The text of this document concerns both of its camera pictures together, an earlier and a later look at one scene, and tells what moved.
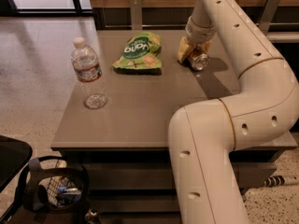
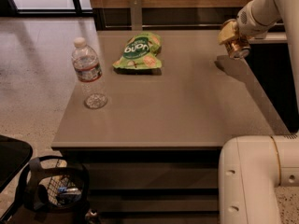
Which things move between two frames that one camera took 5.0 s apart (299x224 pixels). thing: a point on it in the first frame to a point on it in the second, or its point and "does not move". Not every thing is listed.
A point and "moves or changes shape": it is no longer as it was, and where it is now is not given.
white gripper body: (199, 35) to (248, 22)
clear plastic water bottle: (88, 70) does not move
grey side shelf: (283, 37) does not move
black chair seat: (14, 155) does not move
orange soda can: (199, 60) moves or changes shape
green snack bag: (141, 51) does not move
